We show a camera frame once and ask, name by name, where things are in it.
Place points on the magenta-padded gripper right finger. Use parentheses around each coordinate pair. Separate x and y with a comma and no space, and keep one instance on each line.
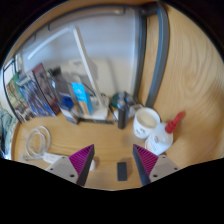
(160,166)

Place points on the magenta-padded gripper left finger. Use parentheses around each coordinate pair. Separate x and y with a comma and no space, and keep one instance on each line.
(63,166)

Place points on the black charger block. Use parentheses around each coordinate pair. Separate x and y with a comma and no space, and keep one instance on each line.
(122,171)

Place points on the white power strip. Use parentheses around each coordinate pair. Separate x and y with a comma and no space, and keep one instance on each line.
(53,156)

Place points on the white bottle with red cap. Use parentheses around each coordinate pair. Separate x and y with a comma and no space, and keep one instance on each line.
(160,140)

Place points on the white mug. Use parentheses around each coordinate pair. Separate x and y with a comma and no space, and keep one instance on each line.
(145,123)

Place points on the dark blue small box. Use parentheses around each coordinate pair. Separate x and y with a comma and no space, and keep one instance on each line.
(68,106)

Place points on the black electric shaver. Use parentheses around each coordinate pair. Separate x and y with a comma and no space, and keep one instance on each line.
(123,116)

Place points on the teal bedding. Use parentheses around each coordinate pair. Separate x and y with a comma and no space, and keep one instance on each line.
(6,130)

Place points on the light blue tall box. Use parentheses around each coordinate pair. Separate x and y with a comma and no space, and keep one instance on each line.
(81,98)

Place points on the robot model kit box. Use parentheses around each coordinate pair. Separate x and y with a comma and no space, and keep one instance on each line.
(35,93)

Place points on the tree figure toy box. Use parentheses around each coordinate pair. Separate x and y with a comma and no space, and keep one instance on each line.
(15,96)

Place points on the white desk lamp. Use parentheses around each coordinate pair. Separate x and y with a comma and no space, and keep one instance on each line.
(85,60)

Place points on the white wall device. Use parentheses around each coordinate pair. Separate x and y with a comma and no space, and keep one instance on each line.
(80,66)

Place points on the grey metal desk frame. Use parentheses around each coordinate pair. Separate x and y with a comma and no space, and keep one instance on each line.
(160,60)

